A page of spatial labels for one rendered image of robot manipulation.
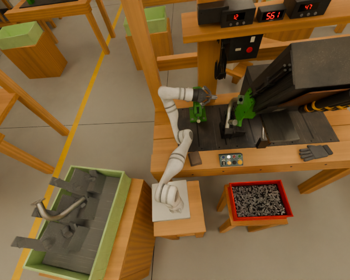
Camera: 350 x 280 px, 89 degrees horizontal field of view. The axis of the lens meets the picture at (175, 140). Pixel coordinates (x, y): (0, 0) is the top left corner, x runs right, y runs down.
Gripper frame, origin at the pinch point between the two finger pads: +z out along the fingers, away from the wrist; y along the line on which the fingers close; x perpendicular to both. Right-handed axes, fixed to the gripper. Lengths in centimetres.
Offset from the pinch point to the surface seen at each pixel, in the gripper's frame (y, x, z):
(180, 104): -8, 48, -14
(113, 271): -107, -24, -53
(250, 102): -0.9, -9.9, 18.6
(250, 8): 42.4, -15.9, 6.4
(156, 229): -83, -17, -30
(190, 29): 33.9, -3.8, -19.5
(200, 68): 18.4, 19.7, -6.1
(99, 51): 71, 313, -160
